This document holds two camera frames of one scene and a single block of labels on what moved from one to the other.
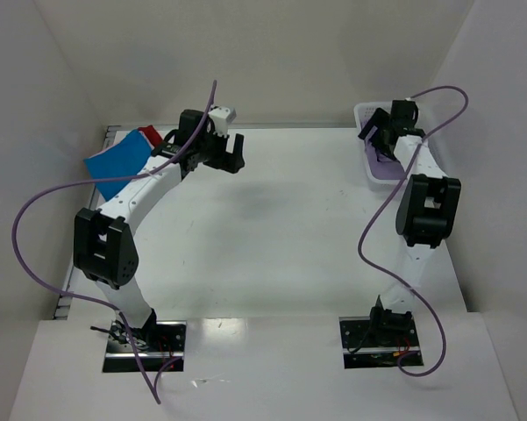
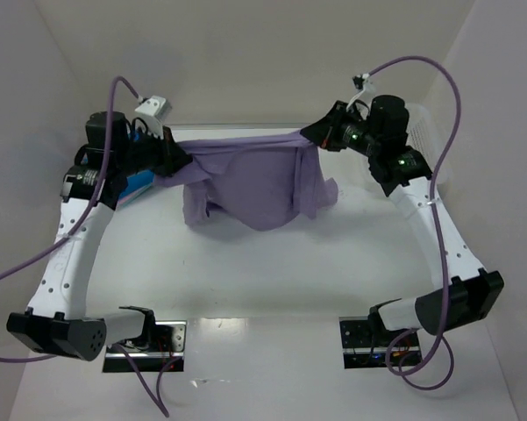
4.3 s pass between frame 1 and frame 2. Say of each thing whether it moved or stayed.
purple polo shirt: moved
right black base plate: stayed
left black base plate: stayed
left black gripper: moved
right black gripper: moved
